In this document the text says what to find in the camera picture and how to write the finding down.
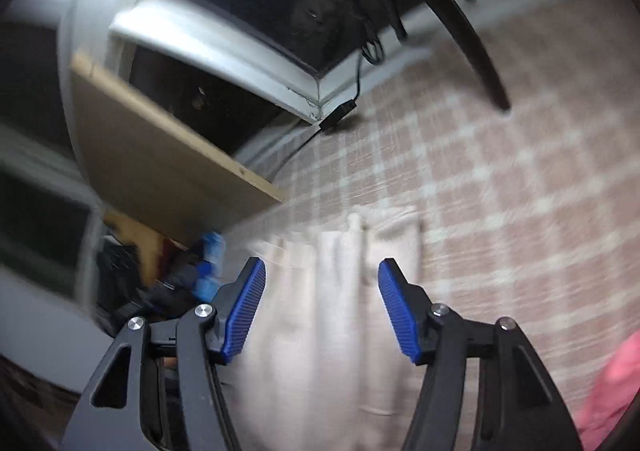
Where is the cream knit sweater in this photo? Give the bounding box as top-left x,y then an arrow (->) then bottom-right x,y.
220,206 -> 422,450

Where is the pine wood plank panel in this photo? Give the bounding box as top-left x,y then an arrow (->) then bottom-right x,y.
103,211 -> 186,287

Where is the pink garment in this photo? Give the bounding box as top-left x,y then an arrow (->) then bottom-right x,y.
576,331 -> 639,450

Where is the blue garment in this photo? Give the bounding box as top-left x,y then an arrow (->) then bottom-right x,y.
191,231 -> 226,303

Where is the light wooden board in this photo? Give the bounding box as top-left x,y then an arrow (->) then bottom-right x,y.
70,52 -> 285,245

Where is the beige plaid table mat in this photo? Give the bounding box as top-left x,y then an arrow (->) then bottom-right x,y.
224,0 -> 639,413

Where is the black light power cable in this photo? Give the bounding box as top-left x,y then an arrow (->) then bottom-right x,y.
269,16 -> 386,183

